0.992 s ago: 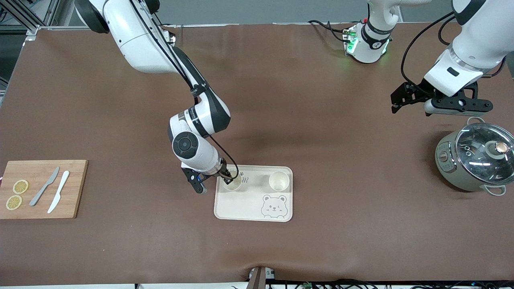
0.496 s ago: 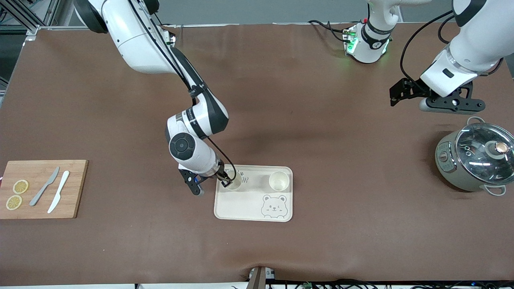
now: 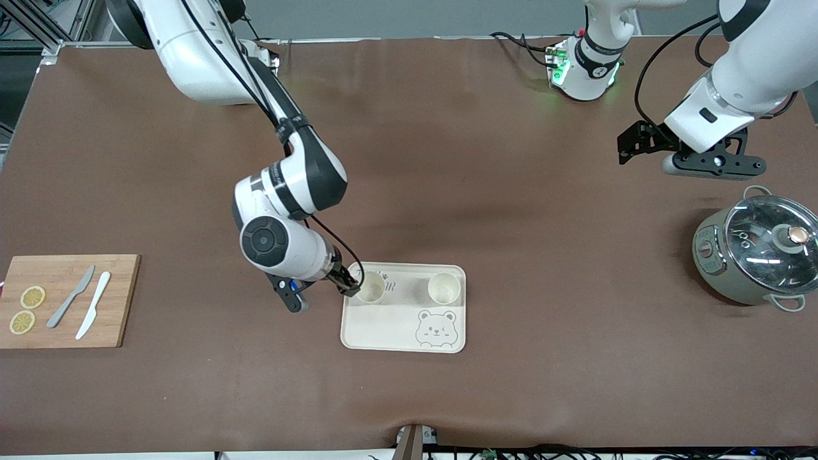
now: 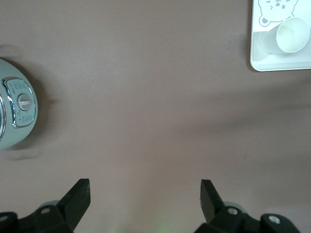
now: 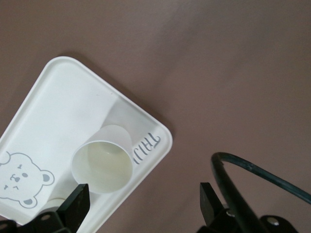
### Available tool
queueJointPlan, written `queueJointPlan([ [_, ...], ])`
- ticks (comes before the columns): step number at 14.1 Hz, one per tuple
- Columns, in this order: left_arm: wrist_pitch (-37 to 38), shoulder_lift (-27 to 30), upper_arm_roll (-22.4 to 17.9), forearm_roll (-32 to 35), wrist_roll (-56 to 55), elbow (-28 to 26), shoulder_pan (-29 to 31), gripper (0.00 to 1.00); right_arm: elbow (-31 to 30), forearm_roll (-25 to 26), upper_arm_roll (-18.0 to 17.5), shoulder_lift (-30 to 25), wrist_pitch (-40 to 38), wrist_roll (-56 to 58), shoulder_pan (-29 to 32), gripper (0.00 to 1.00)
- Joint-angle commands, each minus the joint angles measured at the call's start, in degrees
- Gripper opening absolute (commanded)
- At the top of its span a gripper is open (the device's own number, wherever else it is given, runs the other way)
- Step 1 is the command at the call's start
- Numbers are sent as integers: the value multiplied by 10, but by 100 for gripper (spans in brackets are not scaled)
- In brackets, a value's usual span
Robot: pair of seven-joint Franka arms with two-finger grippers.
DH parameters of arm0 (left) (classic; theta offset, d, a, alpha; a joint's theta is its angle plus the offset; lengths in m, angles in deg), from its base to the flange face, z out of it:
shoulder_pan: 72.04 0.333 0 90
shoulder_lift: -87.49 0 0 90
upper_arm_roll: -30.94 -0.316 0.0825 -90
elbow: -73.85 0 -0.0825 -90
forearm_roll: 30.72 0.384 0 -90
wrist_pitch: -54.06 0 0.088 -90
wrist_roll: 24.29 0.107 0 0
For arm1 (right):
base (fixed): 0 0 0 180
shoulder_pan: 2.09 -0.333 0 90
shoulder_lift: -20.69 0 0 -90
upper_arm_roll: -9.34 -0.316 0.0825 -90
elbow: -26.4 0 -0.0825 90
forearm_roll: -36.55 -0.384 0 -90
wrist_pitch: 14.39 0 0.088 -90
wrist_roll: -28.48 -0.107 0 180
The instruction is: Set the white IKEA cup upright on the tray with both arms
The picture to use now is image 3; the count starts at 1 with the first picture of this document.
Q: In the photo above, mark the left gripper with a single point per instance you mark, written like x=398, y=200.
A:
x=647, y=140

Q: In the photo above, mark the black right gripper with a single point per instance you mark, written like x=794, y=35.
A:
x=339, y=277

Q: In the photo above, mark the white plastic cup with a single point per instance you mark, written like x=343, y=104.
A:
x=371, y=287
x=444, y=289

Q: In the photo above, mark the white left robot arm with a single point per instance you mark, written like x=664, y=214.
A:
x=767, y=57

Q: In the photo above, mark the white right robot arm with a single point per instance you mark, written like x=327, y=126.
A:
x=192, y=57

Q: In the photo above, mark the cream tray with bear print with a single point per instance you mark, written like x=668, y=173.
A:
x=396, y=329

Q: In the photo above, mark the glass pot lid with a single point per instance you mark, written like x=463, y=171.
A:
x=767, y=249

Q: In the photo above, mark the wooden cutting board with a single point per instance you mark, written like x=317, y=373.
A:
x=121, y=300

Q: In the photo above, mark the white plastic knife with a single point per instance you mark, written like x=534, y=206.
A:
x=94, y=303

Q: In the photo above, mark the grey plastic knife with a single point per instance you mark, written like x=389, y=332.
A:
x=69, y=299

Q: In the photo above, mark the lemon slice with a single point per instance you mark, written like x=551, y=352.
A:
x=32, y=297
x=22, y=322

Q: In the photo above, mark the metal table clamp bracket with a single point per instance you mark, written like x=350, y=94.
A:
x=412, y=444

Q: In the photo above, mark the aluminium frame profile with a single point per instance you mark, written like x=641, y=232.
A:
x=38, y=25

